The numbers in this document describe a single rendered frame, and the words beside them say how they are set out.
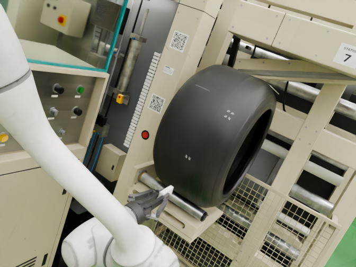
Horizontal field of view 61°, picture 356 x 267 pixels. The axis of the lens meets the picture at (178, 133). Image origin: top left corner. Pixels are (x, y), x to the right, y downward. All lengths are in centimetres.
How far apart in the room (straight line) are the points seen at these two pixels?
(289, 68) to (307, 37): 20
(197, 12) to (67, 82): 61
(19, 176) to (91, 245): 63
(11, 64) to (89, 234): 44
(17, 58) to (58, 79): 76
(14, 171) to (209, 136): 76
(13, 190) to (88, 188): 78
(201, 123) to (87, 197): 56
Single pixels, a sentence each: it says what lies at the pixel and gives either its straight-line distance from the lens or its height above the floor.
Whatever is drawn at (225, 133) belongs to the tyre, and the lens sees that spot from 105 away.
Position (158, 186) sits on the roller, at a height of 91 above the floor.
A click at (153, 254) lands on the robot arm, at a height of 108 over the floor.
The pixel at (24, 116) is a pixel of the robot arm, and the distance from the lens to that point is 58.
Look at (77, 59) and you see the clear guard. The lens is 130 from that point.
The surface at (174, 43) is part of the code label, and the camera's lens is 137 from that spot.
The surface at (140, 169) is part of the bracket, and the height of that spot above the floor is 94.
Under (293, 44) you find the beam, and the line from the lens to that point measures 147.
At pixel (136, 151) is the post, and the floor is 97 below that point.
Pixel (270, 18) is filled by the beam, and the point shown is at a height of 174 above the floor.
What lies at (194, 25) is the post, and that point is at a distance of 134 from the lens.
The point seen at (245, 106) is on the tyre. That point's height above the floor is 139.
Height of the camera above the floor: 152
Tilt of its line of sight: 16 degrees down
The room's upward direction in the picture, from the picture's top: 21 degrees clockwise
